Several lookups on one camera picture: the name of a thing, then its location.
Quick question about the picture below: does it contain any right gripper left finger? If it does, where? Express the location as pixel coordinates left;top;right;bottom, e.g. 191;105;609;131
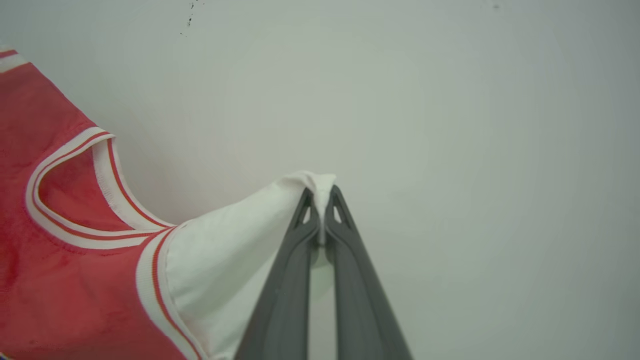
234;188;321;360

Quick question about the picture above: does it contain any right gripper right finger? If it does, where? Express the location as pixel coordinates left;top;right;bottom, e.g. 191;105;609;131
324;185;414;360

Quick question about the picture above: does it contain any red and white jersey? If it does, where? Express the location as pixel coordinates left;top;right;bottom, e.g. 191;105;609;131
0;47;337;360

